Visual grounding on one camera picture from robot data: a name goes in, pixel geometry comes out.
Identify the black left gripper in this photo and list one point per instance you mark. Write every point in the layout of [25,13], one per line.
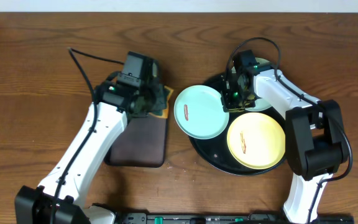
[155,101]

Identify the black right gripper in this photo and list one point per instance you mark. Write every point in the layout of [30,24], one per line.
[228,105]

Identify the green orange sponge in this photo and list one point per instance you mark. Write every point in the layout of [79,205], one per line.
[165,105]

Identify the light blue plate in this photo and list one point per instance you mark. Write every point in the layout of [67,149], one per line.
[199,112]
[261,104]

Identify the yellow plate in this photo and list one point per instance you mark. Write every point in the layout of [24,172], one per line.
[256,141]

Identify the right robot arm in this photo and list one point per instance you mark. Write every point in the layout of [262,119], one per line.
[316,146]

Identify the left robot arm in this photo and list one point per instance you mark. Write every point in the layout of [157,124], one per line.
[106,136]

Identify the black rectangular tray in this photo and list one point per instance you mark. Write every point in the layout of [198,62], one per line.
[142,144]

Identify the black round tray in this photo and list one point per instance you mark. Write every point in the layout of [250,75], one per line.
[215,150]

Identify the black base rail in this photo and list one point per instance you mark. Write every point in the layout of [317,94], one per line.
[143,218]

